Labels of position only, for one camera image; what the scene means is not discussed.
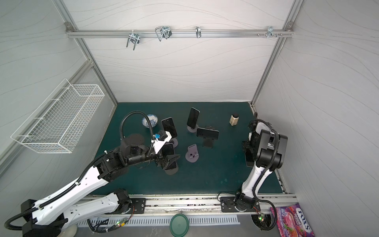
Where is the black horizontal phone stand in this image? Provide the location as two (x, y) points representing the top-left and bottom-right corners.
(203, 125), (215, 149)

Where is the grey phone stand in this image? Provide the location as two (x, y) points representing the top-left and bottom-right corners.
(187, 124), (199, 133)
(164, 167), (179, 175)
(185, 144), (199, 163)
(169, 138), (178, 148)

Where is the metal clamp left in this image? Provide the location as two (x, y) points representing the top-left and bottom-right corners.
(126, 31), (140, 50)

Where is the aluminium overhead rail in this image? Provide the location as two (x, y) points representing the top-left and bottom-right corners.
(66, 28), (294, 39)

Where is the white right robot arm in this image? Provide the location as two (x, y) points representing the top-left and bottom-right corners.
(235, 118), (288, 211)

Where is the purple candy bag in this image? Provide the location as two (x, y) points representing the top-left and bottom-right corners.
(276, 203), (315, 237)

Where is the green round lid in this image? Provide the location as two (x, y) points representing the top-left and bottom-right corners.
(169, 213), (190, 237)

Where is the black round fan floor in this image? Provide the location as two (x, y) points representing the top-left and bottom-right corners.
(251, 213), (275, 231)

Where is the grey phone stand middle back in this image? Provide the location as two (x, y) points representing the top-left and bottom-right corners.
(169, 138), (178, 148)

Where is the grey phone stand left front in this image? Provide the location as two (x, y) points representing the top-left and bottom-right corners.
(164, 167), (179, 175)

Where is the metal clamp middle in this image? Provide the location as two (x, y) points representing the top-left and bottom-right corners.
(155, 26), (172, 41)

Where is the grey phone stand right front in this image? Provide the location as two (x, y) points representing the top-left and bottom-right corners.
(185, 144), (199, 163)

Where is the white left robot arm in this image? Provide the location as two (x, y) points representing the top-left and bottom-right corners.
(21, 131), (180, 237)

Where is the phone on horizontal stand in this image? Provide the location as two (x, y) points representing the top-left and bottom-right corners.
(196, 128), (219, 140)

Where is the white wire basket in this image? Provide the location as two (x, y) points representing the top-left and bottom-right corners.
(11, 79), (105, 154)

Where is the metal bracket right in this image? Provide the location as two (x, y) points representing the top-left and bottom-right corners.
(257, 26), (283, 39)

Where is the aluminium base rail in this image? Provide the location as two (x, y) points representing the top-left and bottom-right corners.
(54, 194), (298, 227)

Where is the metal clamp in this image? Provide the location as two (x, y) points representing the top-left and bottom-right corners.
(155, 26), (172, 41)
(126, 31), (140, 50)

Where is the blue white ceramic bowl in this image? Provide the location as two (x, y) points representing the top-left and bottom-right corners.
(142, 114), (159, 128)

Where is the grey phone stand right back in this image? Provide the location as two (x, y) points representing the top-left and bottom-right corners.
(187, 124), (199, 133)

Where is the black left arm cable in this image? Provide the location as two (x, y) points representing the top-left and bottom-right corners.
(119, 110), (155, 143)

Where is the phone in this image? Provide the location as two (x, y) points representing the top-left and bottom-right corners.
(196, 128), (219, 140)
(161, 143), (178, 170)
(187, 107), (200, 128)
(245, 149), (255, 167)
(161, 117), (178, 138)

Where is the white round object floor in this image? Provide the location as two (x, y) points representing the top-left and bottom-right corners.
(58, 225), (78, 237)

